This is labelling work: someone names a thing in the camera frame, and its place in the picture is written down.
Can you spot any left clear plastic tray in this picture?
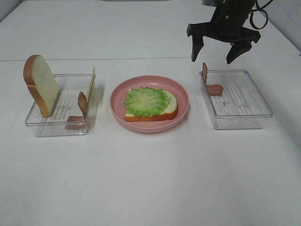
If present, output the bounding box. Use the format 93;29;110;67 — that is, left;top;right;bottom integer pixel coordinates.
25;73;98;137

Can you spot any green lettuce leaf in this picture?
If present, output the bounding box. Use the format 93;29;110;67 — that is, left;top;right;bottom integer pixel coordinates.
124;87;170;117

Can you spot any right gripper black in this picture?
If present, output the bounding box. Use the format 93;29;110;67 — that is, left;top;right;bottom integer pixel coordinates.
187;0;261;64

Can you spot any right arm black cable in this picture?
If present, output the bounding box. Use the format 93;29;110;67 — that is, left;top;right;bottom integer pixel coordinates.
248;0;275;30

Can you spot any bread slice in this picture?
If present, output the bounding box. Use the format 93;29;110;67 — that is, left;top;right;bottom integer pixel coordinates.
23;55;60;117
125;90;178;122

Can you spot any tray bacon strip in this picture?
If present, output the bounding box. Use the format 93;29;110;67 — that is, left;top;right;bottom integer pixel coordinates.
202;62;223;96
65;91;88;130

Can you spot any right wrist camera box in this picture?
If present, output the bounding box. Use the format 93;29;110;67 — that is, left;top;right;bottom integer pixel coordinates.
202;0;217;7

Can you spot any pink round plate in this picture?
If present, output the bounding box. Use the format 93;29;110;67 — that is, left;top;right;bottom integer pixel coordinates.
110;75;190;133

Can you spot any yellow cheese slice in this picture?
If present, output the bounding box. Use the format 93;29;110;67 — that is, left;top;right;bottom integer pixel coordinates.
87;67;96;103

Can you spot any right clear plastic tray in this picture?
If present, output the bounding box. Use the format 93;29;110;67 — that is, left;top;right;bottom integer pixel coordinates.
199;70;273;129

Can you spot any clear plastic tray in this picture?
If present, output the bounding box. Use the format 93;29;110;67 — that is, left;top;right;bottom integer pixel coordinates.
199;70;273;129
25;73;98;137

